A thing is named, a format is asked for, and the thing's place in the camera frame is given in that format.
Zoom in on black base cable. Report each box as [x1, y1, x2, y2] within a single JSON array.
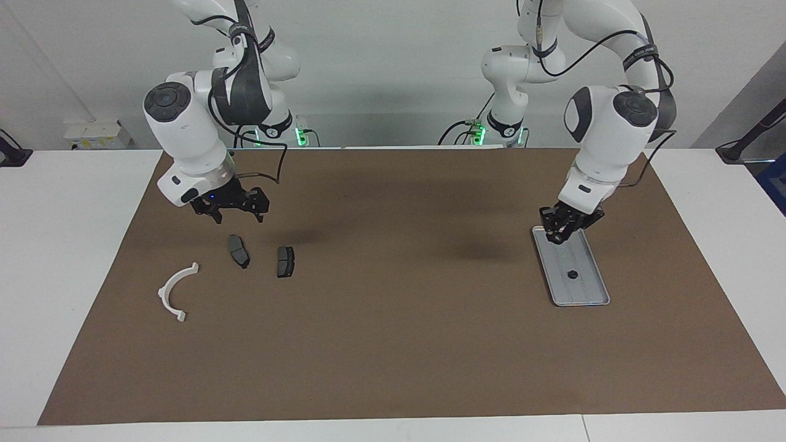
[[438, 91, 497, 146]]

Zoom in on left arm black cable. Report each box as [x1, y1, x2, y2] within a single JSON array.
[[516, 0, 676, 188]]

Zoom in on white curved plastic bracket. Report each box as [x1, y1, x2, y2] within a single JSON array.
[[158, 262, 200, 323]]

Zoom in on blue object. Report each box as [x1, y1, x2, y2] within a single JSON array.
[[757, 153, 786, 217]]

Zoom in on black stand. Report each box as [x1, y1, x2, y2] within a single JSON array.
[[717, 98, 786, 165], [0, 129, 33, 168]]

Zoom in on brown table mat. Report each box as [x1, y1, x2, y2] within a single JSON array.
[[37, 147, 786, 426]]

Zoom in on white wall socket box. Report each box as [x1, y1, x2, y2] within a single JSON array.
[[64, 121, 131, 150]]

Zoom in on silver metal tray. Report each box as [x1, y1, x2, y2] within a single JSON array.
[[531, 225, 611, 307]]

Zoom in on elongated dark brake pad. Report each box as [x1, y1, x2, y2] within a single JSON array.
[[228, 235, 251, 269]]

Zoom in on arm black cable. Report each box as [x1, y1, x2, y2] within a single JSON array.
[[516, 0, 676, 188], [190, 0, 289, 185]]

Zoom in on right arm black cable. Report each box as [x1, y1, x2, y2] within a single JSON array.
[[190, 0, 289, 185]]

